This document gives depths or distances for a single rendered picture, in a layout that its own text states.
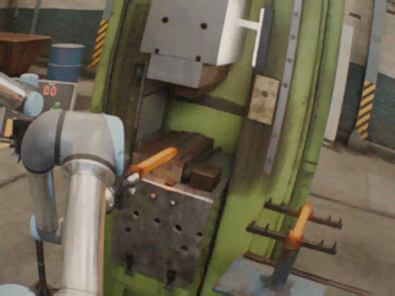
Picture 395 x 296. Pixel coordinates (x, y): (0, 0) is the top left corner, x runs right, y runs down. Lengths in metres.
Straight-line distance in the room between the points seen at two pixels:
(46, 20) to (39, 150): 9.23
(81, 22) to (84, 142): 8.47
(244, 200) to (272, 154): 0.22
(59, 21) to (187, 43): 8.26
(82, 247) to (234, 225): 1.14
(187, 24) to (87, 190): 0.91
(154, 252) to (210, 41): 0.84
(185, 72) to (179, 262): 0.72
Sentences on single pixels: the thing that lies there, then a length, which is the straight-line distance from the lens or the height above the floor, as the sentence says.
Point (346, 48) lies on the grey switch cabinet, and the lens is 6.71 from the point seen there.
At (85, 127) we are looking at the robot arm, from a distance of 0.83.
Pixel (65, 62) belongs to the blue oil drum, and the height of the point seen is 0.66.
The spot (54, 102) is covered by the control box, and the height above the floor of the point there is 1.12.
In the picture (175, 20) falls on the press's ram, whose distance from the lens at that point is 1.56.
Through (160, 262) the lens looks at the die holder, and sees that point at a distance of 1.76.
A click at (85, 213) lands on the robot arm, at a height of 1.17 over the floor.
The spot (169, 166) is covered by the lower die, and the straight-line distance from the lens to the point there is 1.64.
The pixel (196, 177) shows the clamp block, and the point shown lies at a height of 0.96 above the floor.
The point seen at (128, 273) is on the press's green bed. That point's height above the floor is 0.43.
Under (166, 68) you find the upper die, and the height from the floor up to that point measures 1.32.
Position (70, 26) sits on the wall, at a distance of 9.46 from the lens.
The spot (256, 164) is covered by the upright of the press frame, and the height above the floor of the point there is 1.02.
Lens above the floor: 1.54
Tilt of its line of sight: 17 degrees down
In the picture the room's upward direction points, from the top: 11 degrees clockwise
